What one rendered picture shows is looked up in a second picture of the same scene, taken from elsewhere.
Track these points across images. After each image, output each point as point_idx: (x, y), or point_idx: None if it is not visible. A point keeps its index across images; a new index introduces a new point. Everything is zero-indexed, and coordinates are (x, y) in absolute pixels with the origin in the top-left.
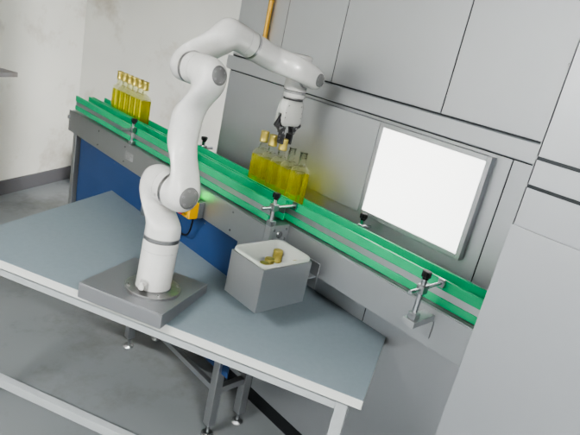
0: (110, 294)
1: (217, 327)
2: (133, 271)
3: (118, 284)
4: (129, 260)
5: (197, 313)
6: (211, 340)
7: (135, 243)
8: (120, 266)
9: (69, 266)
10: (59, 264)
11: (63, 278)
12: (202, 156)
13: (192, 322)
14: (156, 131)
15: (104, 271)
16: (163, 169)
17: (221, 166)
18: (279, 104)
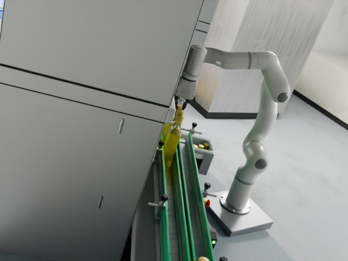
0: (259, 207)
1: (209, 183)
2: (239, 219)
3: (252, 213)
4: (236, 229)
5: (213, 192)
6: (217, 180)
7: (215, 258)
8: (245, 226)
9: (270, 254)
10: (275, 258)
11: (275, 245)
12: (186, 187)
13: (219, 190)
14: (193, 251)
15: (256, 225)
16: (263, 146)
17: (183, 169)
18: (196, 86)
